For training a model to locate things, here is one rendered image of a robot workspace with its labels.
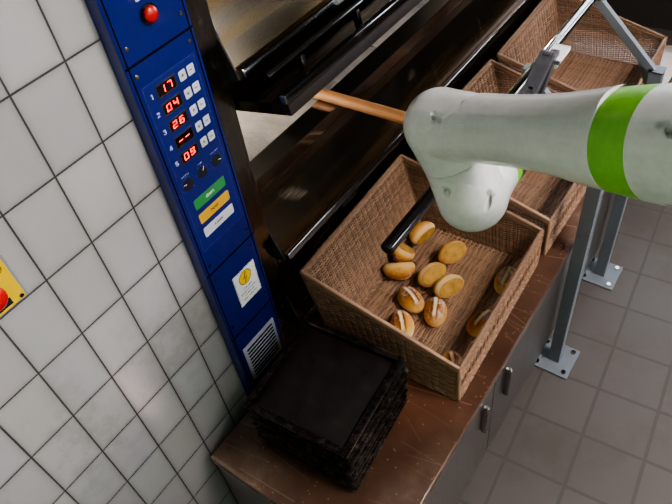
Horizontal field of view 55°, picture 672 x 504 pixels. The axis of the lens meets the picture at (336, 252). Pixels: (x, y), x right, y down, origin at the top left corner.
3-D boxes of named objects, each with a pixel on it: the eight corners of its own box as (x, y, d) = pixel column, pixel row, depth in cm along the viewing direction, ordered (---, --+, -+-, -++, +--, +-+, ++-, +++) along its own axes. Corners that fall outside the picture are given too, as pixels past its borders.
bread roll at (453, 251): (437, 250, 195) (429, 249, 200) (446, 269, 197) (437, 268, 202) (463, 235, 198) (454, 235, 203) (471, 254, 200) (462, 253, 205)
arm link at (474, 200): (440, 246, 103) (500, 247, 96) (408, 183, 98) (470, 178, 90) (478, 193, 111) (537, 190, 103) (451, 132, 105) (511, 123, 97)
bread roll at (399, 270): (415, 261, 194) (416, 279, 193) (414, 262, 200) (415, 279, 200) (382, 263, 194) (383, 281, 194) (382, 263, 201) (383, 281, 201)
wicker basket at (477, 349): (309, 333, 190) (294, 271, 169) (402, 214, 219) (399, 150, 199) (460, 406, 168) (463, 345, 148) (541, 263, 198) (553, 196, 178)
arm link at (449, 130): (604, 216, 69) (667, 156, 72) (574, 125, 64) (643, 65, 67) (408, 175, 100) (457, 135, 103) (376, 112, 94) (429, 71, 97)
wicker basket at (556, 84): (488, 117, 251) (493, 53, 231) (542, 47, 281) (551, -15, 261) (616, 150, 229) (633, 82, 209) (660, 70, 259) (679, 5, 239)
